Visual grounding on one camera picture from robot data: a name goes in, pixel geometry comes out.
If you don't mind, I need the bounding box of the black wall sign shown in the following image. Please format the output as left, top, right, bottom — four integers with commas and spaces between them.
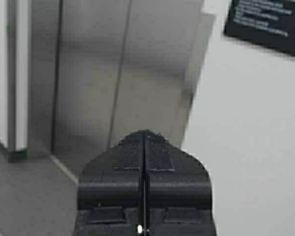
224, 0, 295, 57

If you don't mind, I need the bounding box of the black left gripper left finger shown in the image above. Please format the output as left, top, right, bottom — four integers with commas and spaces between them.
73, 131, 144, 236

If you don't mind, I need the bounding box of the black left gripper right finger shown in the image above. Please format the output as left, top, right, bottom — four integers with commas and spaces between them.
144, 132, 216, 236

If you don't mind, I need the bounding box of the stainless steel elevator door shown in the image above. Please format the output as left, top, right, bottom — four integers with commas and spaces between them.
29, 0, 215, 181

